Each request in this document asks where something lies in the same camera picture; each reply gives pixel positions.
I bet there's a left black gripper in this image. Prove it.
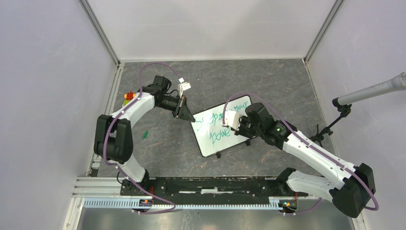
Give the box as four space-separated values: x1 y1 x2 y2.
157 94 195 123

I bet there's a small whiteboard with stand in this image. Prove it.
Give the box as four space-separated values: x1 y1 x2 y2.
191 103 248 158

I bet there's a green marker cap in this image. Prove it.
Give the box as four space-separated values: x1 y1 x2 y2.
142 130 149 138

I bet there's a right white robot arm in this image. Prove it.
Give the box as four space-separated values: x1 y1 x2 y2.
223 103 379 218

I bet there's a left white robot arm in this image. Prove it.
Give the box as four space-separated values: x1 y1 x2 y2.
94 76 195 195

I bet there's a black microphone stand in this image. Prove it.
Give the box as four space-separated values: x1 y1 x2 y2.
310 104 352 147

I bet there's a grey microphone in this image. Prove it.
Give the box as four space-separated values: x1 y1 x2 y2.
332 72 406 107

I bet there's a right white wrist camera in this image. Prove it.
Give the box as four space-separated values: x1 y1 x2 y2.
222 110 243 131

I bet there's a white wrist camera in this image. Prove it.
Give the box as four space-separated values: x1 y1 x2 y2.
222 110 243 131
177 78 191 97

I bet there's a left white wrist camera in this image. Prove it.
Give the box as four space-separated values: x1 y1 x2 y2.
177 78 191 97

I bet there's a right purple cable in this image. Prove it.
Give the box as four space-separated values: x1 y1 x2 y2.
222 92 380 215

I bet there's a purple cable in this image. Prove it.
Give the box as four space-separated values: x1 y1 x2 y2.
222 92 380 215
102 62 181 215

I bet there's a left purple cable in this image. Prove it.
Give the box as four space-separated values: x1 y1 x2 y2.
102 62 181 215

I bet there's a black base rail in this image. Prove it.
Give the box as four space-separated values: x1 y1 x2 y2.
120 176 308 207

